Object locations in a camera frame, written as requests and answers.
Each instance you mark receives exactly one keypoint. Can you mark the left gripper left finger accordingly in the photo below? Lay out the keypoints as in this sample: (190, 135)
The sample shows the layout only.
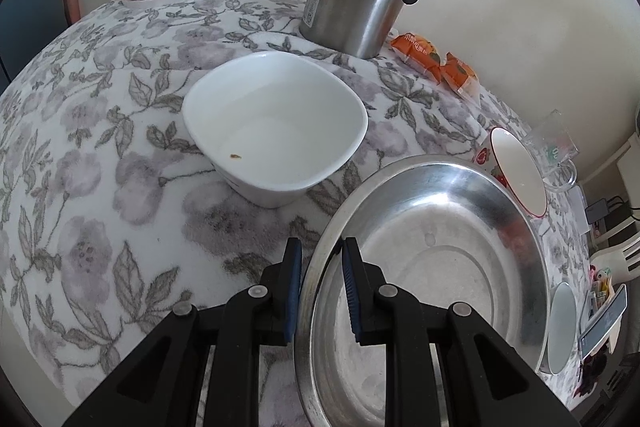
(201, 365)

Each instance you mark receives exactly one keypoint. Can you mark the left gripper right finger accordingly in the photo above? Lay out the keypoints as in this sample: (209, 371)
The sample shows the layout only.
(443, 366)

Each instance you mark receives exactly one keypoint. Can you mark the pale blue round bowl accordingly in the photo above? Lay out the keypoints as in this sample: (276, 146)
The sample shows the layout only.
(562, 330)

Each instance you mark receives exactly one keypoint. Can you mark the large stainless steel basin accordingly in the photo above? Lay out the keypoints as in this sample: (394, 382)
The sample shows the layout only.
(441, 229)

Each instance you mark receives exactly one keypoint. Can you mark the strawberry pattern bowl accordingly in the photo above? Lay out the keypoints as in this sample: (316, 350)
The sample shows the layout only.
(506, 158)

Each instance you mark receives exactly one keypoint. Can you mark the white square bowl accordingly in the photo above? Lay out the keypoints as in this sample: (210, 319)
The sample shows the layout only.
(274, 124)

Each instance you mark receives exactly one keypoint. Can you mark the smartphone on stand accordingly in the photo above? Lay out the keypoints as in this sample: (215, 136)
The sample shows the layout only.
(600, 327)

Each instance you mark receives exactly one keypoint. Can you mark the floral fleece tablecloth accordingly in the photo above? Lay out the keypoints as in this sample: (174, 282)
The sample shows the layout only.
(109, 212)

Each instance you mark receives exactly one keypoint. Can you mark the white lattice shelf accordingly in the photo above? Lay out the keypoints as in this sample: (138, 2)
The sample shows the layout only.
(614, 238)

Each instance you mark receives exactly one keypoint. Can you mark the white power strip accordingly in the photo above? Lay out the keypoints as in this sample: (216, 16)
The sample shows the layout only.
(577, 202)

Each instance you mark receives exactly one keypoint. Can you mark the black power adapter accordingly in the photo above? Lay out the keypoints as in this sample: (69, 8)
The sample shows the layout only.
(597, 211)

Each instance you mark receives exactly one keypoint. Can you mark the clear glass mug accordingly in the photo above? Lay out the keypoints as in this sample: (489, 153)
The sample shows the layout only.
(553, 151)

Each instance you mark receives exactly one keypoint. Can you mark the orange snack packet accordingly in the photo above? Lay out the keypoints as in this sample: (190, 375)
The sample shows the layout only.
(461, 78)
(419, 54)

